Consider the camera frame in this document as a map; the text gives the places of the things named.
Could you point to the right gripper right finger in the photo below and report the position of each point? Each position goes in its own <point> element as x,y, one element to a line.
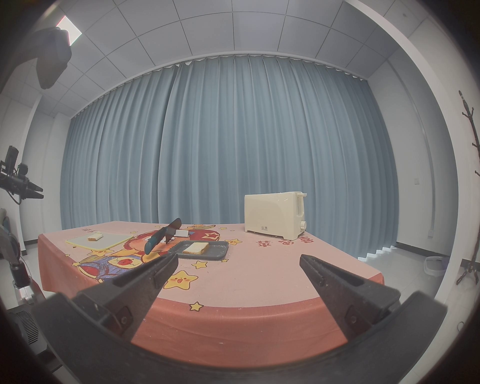
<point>348,300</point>

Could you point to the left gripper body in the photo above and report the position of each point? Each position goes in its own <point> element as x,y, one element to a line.
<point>15,183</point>

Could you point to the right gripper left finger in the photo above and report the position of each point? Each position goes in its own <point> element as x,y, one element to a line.
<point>123,300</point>

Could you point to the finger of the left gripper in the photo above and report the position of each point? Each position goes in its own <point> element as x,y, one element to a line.
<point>33,194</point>
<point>35,186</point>

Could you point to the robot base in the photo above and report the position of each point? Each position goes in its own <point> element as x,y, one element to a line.
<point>26,330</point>

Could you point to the slice of bread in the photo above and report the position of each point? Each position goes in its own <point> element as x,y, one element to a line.
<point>95,237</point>
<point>195,248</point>

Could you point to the cream toaster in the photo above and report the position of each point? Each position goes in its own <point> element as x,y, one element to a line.
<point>272,213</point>

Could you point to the cutting board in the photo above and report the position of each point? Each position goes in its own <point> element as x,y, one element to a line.
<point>112,240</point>

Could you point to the white knife rest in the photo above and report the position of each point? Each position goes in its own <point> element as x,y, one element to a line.
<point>183,233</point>

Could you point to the white plastic bin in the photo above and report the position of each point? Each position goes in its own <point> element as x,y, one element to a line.
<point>435,267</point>

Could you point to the dark grey tray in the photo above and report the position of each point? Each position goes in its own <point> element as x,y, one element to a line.
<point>217,250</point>

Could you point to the dark coat stand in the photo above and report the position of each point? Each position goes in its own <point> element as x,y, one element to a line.
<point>473,210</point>

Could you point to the ceiling light panel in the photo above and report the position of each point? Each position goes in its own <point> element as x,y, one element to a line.
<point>71,30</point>

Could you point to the blue curtain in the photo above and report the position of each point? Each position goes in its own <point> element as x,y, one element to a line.
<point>232,142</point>

